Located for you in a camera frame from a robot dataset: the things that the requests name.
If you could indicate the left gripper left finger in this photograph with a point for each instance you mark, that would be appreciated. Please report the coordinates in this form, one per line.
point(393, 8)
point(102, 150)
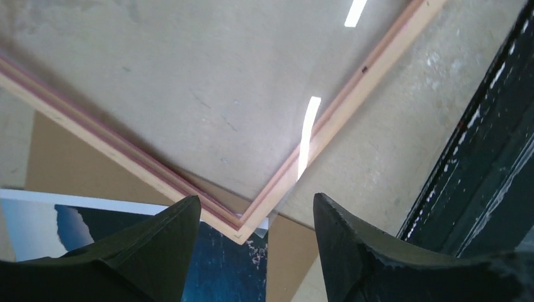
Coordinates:
point(145, 262)

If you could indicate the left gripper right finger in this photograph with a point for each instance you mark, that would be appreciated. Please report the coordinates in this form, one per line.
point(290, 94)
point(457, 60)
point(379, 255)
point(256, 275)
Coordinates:
point(362, 263)

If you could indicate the seascape photo print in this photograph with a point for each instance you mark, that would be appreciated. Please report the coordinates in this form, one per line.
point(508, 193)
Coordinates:
point(51, 225)

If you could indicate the pink wooden picture frame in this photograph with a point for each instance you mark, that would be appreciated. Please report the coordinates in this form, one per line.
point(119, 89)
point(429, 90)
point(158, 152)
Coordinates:
point(414, 19)

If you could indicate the brown cardboard backing board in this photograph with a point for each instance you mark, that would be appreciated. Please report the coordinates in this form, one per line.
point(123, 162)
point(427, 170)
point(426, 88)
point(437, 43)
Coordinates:
point(61, 163)

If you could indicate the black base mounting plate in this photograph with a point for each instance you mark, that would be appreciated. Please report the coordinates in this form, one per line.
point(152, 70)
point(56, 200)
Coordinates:
point(478, 198)

